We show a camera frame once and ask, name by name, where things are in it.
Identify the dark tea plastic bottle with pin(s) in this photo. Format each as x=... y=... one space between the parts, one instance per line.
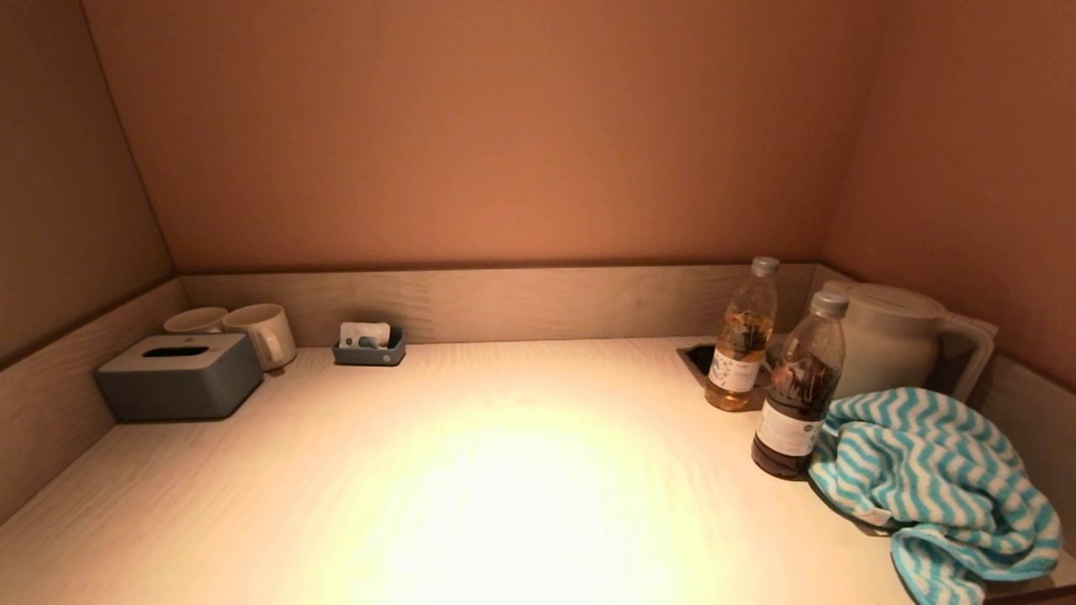
x=794 y=428

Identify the grey tissue box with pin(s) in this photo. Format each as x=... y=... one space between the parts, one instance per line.
x=181 y=382

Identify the white electric kettle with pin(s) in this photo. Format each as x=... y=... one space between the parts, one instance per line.
x=891 y=344

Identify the white ceramic mug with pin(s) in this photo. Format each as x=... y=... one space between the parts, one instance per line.
x=261 y=332
x=195 y=320

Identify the amber tea plastic bottle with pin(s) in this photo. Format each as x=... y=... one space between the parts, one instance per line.
x=740 y=370

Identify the small grey tray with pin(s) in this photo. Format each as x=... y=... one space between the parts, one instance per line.
x=370 y=356

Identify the black recessed table socket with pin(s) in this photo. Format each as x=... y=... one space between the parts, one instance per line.
x=698 y=357

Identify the teal white striped cloth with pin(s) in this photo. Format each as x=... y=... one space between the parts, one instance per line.
x=925 y=479

